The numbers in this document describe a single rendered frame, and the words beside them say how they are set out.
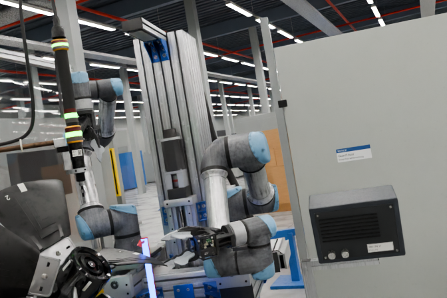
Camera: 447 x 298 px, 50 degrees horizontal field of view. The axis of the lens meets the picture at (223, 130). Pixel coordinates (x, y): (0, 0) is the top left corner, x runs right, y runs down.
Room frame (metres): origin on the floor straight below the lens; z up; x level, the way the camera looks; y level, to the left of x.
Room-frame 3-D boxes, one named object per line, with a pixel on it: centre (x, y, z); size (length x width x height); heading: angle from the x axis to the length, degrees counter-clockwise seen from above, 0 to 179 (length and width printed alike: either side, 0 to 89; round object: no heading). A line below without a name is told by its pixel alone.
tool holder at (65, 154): (1.30, 0.41, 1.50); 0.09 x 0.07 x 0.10; 112
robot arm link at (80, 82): (1.88, 0.53, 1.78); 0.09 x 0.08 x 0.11; 22
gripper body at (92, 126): (1.88, 0.53, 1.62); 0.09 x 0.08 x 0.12; 167
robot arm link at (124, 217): (2.17, 0.51, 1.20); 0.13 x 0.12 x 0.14; 112
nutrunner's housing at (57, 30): (1.30, 0.40, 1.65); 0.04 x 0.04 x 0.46
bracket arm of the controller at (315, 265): (1.51, -0.29, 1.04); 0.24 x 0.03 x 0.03; 77
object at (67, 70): (1.30, 0.40, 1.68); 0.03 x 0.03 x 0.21
